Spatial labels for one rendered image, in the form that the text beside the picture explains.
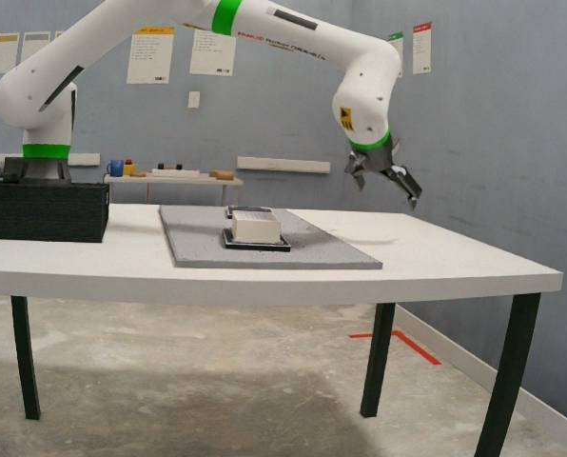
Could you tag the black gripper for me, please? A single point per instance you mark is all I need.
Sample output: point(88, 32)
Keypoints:
point(399, 176)

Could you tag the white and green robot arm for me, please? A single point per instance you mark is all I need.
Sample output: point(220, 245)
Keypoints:
point(371, 66)

